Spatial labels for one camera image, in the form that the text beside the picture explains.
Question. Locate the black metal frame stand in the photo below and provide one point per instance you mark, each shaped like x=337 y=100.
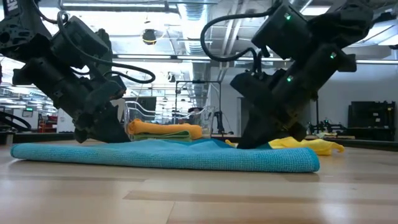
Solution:
x=317 y=109

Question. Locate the black storage cabinet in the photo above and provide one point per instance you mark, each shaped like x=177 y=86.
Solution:
x=371 y=119

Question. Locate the orange microfiber towel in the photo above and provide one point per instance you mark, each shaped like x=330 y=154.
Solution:
x=164 y=128

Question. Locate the small black robot arm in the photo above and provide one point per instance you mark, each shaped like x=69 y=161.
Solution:
x=326 y=127
x=220 y=119

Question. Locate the yellow microfiber towel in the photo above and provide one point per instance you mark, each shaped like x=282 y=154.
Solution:
x=311 y=144

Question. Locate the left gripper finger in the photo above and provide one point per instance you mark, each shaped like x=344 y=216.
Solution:
x=105 y=127
x=81 y=137

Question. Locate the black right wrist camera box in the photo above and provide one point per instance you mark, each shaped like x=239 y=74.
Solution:
x=248 y=85

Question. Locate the clear plastic bin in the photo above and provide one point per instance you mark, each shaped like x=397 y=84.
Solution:
x=208 y=118

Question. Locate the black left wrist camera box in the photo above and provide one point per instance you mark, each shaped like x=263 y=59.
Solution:
x=105 y=91

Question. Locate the green microfiber towel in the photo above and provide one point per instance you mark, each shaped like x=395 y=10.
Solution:
x=168 y=136

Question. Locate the blue microfiber towel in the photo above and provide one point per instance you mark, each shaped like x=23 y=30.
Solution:
x=155 y=155

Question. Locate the black ceiling-hung camera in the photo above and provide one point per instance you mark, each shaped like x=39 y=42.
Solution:
x=149 y=36

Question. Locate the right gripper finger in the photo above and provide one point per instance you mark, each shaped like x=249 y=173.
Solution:
x=297 y=132
x=258 y=130

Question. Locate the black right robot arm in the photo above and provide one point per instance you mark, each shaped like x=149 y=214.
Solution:
x=335 y=21

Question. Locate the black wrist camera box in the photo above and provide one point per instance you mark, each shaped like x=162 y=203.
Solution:
x=105 y=91
x=248 y=85

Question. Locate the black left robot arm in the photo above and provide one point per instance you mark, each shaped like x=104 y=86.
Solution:
x=25 y=31

